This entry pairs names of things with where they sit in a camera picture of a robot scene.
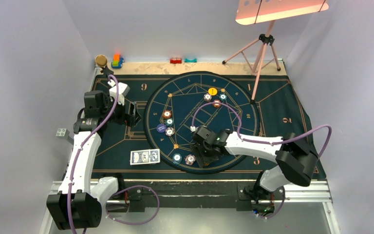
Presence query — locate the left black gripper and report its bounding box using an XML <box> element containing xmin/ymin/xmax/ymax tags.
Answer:
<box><xmin>100</xmin><ymin>93</ymin><xmax>140</xmax><ymax>127</ymax></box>

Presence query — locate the pink white poker chip stack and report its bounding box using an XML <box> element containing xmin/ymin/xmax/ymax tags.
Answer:
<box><xmin>185</xmin><ymin>155</ymin><xmax>196</xmax><ymax>166</ymax></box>

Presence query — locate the green poker chip stack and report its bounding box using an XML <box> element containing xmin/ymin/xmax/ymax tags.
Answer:
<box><xmin>172</xmin><ymin>153</ymin><xmax>182</xmax><ymax>165</ymax></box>

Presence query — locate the orange chip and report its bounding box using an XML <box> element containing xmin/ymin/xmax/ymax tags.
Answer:
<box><xmin>212</xmin><ymin>99</ymin><xmax>222</xmax><ymax>108</ymax></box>
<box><xmin>162</xmin><ymin>110</ymin><xmax>172</xmax><ymax>119</ymax></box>

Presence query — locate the blue playing card deck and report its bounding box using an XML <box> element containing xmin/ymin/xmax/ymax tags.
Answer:
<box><xmin>130</xmin><ymin>149</ymin><xmax>160</xmax><ymax>166</ymax></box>

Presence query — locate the yellow dealer button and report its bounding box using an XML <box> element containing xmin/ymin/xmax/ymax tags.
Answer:
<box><xmin>208</xmin><ymin>87</ymin><xmax>218</xmax><ymax>96</ymax></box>

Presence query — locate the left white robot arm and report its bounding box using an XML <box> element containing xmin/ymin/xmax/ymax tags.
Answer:
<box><xmin>46</xmin><ymin>82</ymin><xmax>141</xmax><ymax>230</ymax></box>

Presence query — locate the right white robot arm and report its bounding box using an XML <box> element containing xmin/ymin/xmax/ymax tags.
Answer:
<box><xmin>190</xmin><ymin>126</ymin><xmax>319</xmax><ymax>198</ymax></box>

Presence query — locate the purple small blind button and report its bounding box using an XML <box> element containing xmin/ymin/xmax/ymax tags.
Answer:
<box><xmin>156</xmin><ymin>123</ymin><xmax>167</xmax><ymax>133</ymax></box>

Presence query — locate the round blue poker mat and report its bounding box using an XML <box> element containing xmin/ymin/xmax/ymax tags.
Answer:
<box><xmin>143</xmin><ymin>72</ymin><xmax>260</xmax><ymax>175</ymax></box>

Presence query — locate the colourful toy block stack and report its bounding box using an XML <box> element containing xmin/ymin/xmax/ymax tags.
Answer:
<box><xmin>111</xmin><ymin>54</ymin><xmax>124</xmax><ymax>69</ymax></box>

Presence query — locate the gold round knob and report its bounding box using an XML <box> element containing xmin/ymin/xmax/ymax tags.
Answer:
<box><xmin>94</xmin><ymin>55</ymin><xmax>108</xmax><ymax>67</ymax></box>

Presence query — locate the grey lego brick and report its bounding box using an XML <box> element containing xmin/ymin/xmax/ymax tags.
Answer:
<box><xmin>56</xmin><ymin>128</ymin><xmax>69</xmax><ymax>138</ymax></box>

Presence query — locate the red toy block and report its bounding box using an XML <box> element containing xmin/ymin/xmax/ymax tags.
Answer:
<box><xmin>169</xmin><ymin>57</ymin><xmax>183</xmax><ymax>64</ymax></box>

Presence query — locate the teal toy block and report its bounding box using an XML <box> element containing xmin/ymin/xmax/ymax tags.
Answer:
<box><xmin>184</xmin><ymin>57</ymin><xmax>197</xmax><ymax>63</ymax></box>

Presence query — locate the pink tripod lamp stand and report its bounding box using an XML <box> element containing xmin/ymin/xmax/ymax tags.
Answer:
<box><xmin>222</xmin><ymin>0</ymin><xmax>330</xmax><ymax>105</ymax></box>

